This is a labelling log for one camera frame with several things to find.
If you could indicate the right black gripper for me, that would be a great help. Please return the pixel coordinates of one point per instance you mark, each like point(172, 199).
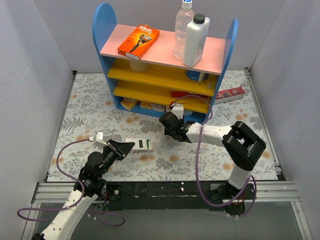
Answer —
point(167, 121)

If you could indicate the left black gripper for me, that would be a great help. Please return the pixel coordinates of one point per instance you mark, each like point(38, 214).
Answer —
point(114, 149)

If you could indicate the white remote control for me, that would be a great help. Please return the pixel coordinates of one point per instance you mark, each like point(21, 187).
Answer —
point(140, 144)

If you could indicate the white remote battery cover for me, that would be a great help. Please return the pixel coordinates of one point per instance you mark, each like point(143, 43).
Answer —
point(181, 154)

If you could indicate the green battery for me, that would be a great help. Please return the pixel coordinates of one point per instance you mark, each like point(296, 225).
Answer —
point(148, 144)

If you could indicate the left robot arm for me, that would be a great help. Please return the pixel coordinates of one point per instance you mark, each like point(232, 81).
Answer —
point(89, 186)

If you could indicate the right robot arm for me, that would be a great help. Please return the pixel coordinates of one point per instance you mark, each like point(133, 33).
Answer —
point(243, 145)

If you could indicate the white blue small box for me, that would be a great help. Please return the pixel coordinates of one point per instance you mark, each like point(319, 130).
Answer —
point(187, 113)

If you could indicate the red flat box on shelf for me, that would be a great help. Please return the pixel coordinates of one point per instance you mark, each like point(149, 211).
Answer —
point(179, 94)

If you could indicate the floral table mat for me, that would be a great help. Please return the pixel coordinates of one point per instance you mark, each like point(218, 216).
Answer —
point(91, 109)

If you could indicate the yellow and white small box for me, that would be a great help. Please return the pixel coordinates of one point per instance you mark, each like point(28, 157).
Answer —
point(129, 104)

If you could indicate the blue shelf with coloured boards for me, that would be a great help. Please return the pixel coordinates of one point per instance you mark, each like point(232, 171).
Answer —
point(167, 72)

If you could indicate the blue and white tub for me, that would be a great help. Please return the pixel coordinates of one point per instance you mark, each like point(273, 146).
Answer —
point(196, 76)

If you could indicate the red toothpaste box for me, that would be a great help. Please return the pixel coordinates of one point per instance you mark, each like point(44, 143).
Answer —
point(229, 95)

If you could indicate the cream cylindrical container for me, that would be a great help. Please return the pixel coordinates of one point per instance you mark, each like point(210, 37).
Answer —
point(138, 66)

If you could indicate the orange razor box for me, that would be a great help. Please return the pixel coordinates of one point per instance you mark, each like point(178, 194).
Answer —
point(138, 42)

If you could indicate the white bottle with black cap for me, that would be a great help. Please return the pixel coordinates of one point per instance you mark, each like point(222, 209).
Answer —
point(196, 35)

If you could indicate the clear plastic water bottle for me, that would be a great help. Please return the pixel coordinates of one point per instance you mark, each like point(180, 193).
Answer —
point(183, 17)

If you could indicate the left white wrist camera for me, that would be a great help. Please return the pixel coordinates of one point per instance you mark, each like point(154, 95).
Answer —
point(99, 139)

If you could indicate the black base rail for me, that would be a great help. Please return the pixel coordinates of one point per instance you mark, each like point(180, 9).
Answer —
point(162, 195)

